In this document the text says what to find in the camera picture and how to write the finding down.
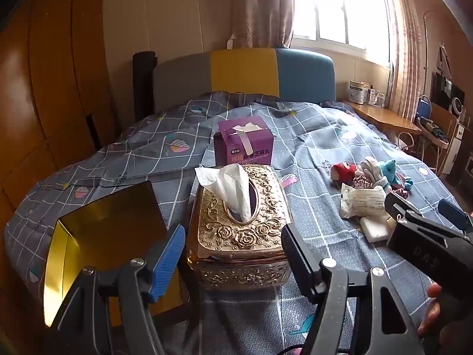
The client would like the gold ornate tissue box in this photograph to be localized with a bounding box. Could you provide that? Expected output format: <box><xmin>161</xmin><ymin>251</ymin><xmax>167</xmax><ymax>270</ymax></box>
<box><xmin>185</xmin><ymin>165</ymin><xmax>294</xmax><ymax>292</ymax></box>

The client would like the purple cardboard box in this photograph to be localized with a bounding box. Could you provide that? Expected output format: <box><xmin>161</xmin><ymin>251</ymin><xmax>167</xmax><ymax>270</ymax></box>
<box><xmin>213</xmin><ymin>116</ymin><xmax>275</xmax><ymax>167</ymax></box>

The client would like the white tissue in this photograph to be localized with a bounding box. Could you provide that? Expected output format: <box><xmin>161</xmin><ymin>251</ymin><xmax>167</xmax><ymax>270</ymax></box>
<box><xmin>195</xmin><ymin>164</ymin><xmax>252</xmax><ymax>224</ymax></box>

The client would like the white cabinet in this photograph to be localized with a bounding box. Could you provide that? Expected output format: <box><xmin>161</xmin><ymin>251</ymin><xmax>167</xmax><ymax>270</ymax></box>
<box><xmin>441</xmin><ymin>124</ymin><xmax>473</xmax><ymax>176</ymax></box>

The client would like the white container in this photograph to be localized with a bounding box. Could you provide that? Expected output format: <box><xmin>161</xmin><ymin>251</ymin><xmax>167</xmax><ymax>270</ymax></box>
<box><xmin>348</xmin><ymin>80</ymin><xmax>370</xmax><ymax>104</ymax></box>

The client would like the white knitted glove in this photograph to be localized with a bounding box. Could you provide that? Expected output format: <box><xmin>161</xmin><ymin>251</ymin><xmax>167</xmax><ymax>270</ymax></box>
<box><xmin>355</xmin><ymin>156</ymin><xmax>390</xmax><ymax>193</ymax></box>

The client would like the grey checked quilt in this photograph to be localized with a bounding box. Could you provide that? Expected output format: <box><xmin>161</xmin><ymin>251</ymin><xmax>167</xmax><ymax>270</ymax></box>
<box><xmin>4</xmin><ymin>91</ymin><xmax>462</xmax><ymax>355</ymax></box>

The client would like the blue plush toy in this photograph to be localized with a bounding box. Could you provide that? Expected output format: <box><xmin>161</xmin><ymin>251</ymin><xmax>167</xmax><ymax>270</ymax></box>
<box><xmin>379</xmin><ymin>159</ymin><xmax>405</xmax><ymax>189</ymax></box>

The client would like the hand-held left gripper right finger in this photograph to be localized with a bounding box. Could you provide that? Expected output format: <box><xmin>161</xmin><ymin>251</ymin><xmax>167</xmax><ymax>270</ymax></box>
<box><xmin>281</xmin><ymin>225</ymin><xmax>424</xmax><ymax>355</ymax></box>

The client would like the small clear container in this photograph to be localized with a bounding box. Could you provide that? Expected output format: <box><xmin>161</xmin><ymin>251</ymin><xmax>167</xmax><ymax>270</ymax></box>
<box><xmin>367</xmin><ymin>87</ymin><xmax>387</xmax><ymax>106</ymax></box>

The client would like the person's right hand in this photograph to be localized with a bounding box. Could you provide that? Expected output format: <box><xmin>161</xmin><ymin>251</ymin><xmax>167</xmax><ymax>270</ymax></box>
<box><xmin>417</xmin><ymin>282</ymin><xmax>443</xmax><ymax>338</ymax></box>

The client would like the blue folding chair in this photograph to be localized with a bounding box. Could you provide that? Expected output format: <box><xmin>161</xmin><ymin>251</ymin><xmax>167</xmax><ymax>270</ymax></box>
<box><xmin>417</xmin><ymin>95</ymin><xmax>433</xmax><ymax>119</ymax></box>

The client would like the wooden wardrobe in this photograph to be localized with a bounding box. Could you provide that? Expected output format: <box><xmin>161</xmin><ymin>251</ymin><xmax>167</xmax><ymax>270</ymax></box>
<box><xmin>0</xmin><ymin>0</ymin><xmax>122</xmax><ymax>355</ymax></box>

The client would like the bright window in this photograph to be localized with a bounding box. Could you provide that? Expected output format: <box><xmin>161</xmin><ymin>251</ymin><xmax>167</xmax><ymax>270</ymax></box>
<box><xmin>290</xmin><ymin>0</ymin><xmax>392</xmax><ymax>67</ymax></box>

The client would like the patterned pink curtain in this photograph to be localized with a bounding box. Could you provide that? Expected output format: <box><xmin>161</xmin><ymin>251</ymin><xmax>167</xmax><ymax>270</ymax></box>
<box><xmin>226</xmin><ymin>0</ymin><xmax>296</xmax><ymax>49</ymax></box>
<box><xmin>384</xmin><ymin>0</ymin><xmax>429</xmax><ymax>122</ymax></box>

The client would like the black monitor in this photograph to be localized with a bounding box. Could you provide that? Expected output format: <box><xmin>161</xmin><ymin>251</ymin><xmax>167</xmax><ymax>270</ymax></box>
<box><xmin>432</xmin><ymin>72</ymin><xmax>465</xmax><ymax>113</ymax></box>

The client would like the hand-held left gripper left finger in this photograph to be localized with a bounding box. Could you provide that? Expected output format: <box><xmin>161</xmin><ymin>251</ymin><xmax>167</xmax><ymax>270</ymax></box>
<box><xmin>48</xmin><ymin>224</ymin><xmax>187</xmax><ymax>355</ymax></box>

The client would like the gold tin box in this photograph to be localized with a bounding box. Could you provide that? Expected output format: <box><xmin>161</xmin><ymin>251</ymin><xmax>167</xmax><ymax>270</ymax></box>
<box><xmin>43</xmin><ymin>180</ymin><xmax>191</xmax><ymax>328</ymax></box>

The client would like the wooden desk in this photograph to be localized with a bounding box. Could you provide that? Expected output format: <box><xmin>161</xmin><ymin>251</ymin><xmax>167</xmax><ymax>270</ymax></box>
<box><xmin>342</xmin><ymin>98</ymin><xmax>422</xmax><ymax>135</ymax></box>

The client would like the grey yellow blue headboard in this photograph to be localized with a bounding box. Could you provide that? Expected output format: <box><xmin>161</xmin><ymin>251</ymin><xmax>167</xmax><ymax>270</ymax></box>
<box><xmin>153</xmin><ymin>48</ymin><xmax>336</xmax><ymax>113</ymax></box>

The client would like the red plush toy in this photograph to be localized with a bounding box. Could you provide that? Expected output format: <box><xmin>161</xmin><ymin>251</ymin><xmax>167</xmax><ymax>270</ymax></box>
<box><xmin>330</xmin><ymin>162</ymin><xmax>358</xmax><ymax>185</ymax></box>

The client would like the wooden chair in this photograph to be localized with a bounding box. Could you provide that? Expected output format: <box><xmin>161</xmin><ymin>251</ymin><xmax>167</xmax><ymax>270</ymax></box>
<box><xmin>416</xmin><ymin>101</ymin><xmax>459</xmax><ymax>176</ymax></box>

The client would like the white cable loop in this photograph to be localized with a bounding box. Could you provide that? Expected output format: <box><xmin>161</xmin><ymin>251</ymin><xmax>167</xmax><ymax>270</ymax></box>
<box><xmin>397</xmin><ymin>131</ymin><xmax>417</xmax><ymax>152</ymax></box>

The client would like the black rolled mat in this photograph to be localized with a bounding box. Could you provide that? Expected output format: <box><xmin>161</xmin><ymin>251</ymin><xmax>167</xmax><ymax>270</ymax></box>
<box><xmin>132</xmin><ymin>51</ymin><xmax>158</xmax><ymax>121</ymax></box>

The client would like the white printed packet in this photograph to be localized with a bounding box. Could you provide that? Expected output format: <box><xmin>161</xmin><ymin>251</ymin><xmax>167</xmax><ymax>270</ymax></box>
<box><xmin>340</xmin><ymin>183</ymin><xmax>388</xmax><ymax>219</ymax></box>

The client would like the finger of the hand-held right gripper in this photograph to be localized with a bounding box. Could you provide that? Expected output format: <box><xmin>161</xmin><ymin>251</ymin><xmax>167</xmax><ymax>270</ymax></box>
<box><xmin>438</xmin><ymin>199</ymin><xmax>473</xmax><ymax>234</ymax></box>
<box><xmin>383</xmin><ymin>191</ymin><xmax>425</xmax><ymax>226</ymax></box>

